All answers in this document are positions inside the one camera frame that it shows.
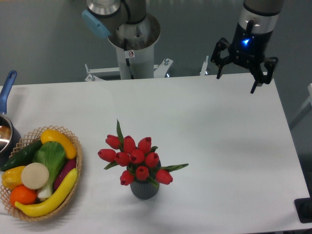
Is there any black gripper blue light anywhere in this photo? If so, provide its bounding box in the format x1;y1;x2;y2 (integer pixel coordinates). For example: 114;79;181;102
210;23;279;95

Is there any red tulip bouquet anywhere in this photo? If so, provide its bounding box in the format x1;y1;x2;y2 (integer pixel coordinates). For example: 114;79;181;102
97;120;189;188

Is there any silver robot arm blue cap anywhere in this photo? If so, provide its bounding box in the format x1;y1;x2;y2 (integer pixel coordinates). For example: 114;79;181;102
82;0;160;79

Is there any grey ribbed vase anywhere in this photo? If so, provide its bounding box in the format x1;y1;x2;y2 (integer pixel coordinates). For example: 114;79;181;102
130;181;159;200

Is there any black device table edge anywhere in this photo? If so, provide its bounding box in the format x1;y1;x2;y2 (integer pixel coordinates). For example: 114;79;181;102
294;197;312;223

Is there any purple eggplant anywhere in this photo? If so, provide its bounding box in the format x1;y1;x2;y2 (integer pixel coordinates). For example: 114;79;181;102
53;159;77;192

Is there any green bok choy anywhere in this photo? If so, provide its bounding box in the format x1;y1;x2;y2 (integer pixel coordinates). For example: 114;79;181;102
32;141;66;201

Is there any long yellow squash front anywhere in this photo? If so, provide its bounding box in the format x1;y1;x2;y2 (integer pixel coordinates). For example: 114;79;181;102
15;168;78;217

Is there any woven wicker basket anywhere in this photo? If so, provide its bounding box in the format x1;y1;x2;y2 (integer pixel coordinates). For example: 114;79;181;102
0;125;83;222

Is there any green cucumber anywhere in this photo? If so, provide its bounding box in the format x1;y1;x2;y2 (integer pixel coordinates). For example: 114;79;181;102
0;140;42;172

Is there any yellow bell pepper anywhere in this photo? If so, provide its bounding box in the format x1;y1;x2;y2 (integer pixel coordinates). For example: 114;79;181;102
1;166;26;190

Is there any orange fruit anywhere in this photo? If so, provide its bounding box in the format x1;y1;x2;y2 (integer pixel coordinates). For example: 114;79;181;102
10;185;37;207

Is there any white furniture frame right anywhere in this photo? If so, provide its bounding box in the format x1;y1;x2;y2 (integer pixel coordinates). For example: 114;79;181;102
289;83;312;131

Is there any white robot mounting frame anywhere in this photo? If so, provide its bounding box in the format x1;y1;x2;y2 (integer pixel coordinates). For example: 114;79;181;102
84;56;210;82

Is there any blue handled saucepan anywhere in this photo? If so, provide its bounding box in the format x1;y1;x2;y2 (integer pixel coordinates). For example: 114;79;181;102
0;70;21;166

